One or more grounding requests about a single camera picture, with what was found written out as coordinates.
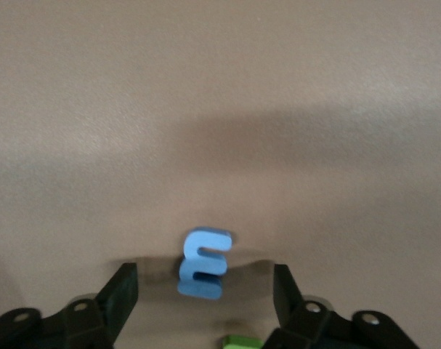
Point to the blue foam letter m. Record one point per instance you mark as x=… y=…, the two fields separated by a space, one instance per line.
x=187 y=269

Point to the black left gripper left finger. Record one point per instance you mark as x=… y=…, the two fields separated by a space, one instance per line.
x=115 y=309

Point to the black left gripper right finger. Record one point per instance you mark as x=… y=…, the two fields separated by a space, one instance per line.
x=293 y=320

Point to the green foam letter u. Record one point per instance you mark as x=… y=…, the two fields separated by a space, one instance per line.
x=242 y=343

